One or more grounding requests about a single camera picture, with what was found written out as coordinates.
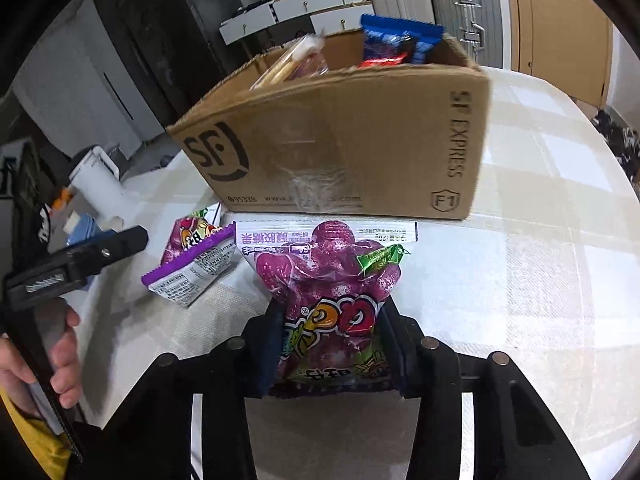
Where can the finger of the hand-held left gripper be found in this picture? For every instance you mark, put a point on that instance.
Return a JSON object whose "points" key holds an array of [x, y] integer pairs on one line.
{"points": [[115, 247]]}

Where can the black refrigerator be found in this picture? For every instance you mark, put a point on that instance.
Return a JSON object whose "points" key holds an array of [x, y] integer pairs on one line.
{"points": [[190, 35]]}

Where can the large purple candy bag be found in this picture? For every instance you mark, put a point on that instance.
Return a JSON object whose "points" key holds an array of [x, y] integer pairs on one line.
{"points": [[325, 290]]}

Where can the dark wardrobe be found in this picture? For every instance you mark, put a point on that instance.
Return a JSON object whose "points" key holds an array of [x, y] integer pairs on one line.
{"points": [[115, 25]]}

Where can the wooden door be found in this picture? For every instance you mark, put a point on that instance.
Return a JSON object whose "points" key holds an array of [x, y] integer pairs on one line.
{"points": [[565, 35]]}

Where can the person's left hand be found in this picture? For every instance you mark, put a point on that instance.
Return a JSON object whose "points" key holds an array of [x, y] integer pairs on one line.
{"points": [[62, 360]]}

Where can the brown cardboard box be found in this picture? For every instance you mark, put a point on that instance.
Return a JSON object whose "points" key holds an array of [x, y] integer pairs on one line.
{"points": [[350, 150]]}

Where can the orange bread packet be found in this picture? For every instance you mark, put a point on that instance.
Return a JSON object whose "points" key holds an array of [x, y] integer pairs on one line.
{"points": [[295, 62]]}

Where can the white drawer desk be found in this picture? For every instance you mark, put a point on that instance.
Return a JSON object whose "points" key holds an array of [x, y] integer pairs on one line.
{"points": [[300, 5]]}

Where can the small orange item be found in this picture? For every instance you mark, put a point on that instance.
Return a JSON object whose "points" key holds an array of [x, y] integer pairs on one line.
{"points": [[64, 197]]}

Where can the blue cookie packet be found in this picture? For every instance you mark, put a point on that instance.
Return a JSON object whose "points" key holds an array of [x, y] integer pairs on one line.
{"points": [[395, 40]]}

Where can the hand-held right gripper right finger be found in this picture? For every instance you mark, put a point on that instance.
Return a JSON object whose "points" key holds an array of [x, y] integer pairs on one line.
{"points": [[395, 355]]}

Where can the checked tablecloth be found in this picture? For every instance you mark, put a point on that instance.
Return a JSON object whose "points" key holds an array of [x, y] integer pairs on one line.
{"points": [[525, 260]]}

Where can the blue container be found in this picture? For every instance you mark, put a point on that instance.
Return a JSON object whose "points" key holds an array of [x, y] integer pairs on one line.
{"points": [[87, 232]]}

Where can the white electric kettle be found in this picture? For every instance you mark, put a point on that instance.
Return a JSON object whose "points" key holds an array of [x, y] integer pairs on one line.
{"points": [[97, 190]]}

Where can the pile of sneakers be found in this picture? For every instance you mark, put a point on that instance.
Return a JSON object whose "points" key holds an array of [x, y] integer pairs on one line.
{"points": [[617, 145]]}

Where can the silver suitcase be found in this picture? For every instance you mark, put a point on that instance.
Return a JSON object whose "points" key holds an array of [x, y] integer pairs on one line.
{"points": [[465, 5]]}

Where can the small purple candy bag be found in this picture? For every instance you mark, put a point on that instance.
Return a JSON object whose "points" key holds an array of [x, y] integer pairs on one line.
{"points": [[195, 265]]}

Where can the white sliding door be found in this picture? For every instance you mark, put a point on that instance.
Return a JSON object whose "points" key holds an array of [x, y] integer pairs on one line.
{"points": [[75, 95]]}

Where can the red snack packet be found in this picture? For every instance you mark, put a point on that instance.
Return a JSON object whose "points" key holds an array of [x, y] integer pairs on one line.
{"points": [[380, 62]]}

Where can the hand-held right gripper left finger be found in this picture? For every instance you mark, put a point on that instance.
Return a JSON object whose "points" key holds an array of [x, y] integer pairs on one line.
{"points": [[270, 355]]}

